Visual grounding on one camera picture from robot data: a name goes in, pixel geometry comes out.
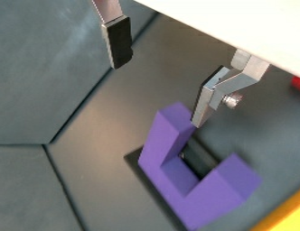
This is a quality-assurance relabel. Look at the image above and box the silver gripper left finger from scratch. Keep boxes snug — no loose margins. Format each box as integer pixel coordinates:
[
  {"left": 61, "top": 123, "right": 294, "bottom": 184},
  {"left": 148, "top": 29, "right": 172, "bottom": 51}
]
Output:
[{"left": 92, "top": 0, "right": 132, "bottom": 69}]

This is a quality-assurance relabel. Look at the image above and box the purple U-shaped block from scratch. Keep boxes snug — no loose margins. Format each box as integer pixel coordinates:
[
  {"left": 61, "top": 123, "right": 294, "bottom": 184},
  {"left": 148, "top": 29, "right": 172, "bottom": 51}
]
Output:
[{"left": 138, "top": 103, "right": 261, "bottom": 231}]

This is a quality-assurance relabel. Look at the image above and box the yellow long bar block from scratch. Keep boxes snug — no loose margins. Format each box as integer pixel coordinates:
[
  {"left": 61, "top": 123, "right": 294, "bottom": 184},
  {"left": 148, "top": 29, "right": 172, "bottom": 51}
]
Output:
[{"left": 250, "top": 190, "right": 300, "bottom": 231}]

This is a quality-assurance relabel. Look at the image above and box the red slotted board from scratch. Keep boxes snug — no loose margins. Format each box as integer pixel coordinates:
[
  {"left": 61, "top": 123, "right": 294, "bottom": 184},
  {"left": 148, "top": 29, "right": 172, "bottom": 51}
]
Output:
[{"left": 291, "top": 76, "right": 300, "bottom": 91}]

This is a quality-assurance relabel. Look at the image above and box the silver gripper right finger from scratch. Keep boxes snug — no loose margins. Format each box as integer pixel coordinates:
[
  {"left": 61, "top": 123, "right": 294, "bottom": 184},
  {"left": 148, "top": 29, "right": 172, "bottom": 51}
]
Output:
[{"left": 191, "top": 50, "right": 269, "bottom": 128}]

